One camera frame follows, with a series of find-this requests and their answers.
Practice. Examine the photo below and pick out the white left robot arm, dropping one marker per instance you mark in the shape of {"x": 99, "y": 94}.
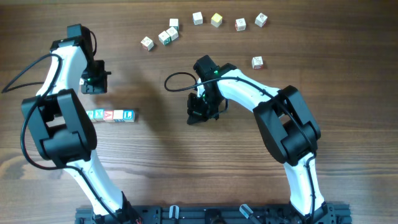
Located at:
{"x": 63, "y": 132}

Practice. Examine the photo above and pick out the green N letter block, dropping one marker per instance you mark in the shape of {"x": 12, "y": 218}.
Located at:
{"x": 164, "y": 38}

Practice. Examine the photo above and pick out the white O green block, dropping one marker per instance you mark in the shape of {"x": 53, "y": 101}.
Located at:
{"x": 173, "y": 33}

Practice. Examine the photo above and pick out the white Z letter block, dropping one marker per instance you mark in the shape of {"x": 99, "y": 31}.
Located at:
{"x": 173, "y": 22}

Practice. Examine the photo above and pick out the red A letter block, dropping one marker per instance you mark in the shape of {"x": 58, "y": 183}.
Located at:
{"x": 108, "y": 116}

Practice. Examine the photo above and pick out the yellow topped letter block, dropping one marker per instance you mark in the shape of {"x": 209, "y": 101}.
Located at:
{"x": 216, "y": 20}

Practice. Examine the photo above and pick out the blue L letter block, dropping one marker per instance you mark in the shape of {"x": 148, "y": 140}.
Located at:
{"x": 129, "y": 116}

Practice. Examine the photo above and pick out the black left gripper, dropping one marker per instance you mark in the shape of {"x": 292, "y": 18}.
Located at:
{"x": 101, "y": 88}

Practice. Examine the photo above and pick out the blue H letter block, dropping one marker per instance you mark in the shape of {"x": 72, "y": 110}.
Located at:
{"x": 118, "y": 115}

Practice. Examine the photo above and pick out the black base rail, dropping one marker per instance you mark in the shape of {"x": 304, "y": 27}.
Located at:
{"x": 277, "y": 213}

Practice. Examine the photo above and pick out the red M letter block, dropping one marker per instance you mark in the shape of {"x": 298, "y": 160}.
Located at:
{"x": 147, "y": 43}

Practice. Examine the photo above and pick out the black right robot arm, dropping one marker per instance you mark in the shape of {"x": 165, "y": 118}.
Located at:
{"x": 288, "y": 128}

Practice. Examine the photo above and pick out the white K letter block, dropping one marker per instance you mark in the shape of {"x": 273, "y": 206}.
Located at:
{"x": 261, "y": 19}

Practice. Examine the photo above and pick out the blue X letter block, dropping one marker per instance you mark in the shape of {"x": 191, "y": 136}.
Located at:
{"x": 98, "y": 115}

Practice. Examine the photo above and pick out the red Q letter block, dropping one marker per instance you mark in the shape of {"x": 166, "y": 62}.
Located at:
{"x": 240, "y": 24}

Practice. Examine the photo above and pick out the green J letter block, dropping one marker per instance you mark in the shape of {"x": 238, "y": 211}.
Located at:
{"x": 90, "y": 114}

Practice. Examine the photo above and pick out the red I letter block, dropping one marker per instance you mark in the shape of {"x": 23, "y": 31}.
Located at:
{"x": 257, "y": 63}

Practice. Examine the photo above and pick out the blue P letter block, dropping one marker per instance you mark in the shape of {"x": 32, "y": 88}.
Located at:
{"x": 197, "y": 18}

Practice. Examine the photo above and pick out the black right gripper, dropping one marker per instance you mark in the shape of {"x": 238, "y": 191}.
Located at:
{"x": 198, "y": 115}

